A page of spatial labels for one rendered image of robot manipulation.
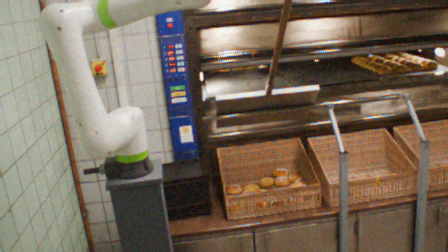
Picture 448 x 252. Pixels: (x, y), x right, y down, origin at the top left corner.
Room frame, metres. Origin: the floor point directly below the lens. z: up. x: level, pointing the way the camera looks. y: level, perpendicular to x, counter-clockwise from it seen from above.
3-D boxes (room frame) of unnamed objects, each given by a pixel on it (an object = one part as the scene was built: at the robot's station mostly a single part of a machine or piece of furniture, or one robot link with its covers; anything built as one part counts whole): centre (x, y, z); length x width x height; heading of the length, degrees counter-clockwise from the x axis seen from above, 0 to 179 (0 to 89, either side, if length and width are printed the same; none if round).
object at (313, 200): (2.42, -0.14, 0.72); 0.56 x 0.49 x 0.28; 96
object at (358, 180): (2.45, -0.73, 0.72); 0.56 x 0.49 x 0.28; 95
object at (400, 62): (3.21, -1.23, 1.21); 0.61 x 0.48 x 0.06; 5
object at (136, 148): (1.50, 0.42, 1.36); 0.16 x 0.13 x 0.19; 157
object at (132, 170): (1.50, 0.47, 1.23); 0.26 x 0.15 x 0.06; 99
